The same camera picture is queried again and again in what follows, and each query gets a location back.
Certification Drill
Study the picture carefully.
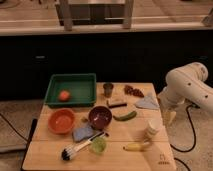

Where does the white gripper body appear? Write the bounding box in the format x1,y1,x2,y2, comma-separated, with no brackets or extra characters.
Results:
161,103,176,126

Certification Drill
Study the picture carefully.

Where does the yellow banana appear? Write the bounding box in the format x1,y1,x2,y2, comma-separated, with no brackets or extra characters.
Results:
123,142,150,151

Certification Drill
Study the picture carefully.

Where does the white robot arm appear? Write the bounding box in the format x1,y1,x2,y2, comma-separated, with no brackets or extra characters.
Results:
157,62,213,126

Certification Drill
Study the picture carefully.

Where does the purple bowl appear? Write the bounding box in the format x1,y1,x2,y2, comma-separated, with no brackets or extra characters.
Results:
88,106,112,130

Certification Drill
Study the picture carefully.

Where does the orange bowl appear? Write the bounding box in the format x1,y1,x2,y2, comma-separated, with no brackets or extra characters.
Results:
48,108,75,134

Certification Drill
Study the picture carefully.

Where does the grey blue cloth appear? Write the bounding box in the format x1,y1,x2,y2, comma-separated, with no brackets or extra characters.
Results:
135,93,159,110

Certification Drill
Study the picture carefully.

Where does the white cup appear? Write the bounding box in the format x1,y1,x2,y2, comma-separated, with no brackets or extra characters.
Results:
145,119,161,139

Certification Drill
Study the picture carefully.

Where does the green cucumber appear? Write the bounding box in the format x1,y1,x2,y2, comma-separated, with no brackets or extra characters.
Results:
113,111,137,121

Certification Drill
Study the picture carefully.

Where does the red grapes bunch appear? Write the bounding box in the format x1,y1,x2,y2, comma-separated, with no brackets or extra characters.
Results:
124,85,144,98

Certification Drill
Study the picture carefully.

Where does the dark metal cup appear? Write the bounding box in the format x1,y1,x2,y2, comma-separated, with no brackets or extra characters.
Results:
103,82,114,98

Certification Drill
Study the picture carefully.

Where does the green small cup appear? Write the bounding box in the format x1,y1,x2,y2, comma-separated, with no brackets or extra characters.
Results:
90,137,106,155

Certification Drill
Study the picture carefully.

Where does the green plastic tray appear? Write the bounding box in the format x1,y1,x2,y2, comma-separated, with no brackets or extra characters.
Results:
44,73,96,108

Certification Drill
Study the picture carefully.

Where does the orange fruit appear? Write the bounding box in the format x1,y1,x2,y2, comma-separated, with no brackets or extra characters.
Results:
58,90,71,102

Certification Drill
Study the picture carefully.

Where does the dish brush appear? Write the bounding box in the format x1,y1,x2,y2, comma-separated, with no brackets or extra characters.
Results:
61,132,108,161

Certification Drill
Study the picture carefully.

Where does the black cable right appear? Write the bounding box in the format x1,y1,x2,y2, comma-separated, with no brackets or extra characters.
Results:
169,103,201,171

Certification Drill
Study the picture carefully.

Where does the black cable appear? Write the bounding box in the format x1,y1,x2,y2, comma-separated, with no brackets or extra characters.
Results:
0,113,29,143
169,103,201,171

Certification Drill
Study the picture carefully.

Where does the black cable left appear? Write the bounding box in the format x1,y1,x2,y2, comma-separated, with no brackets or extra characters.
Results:
0,113,29,143

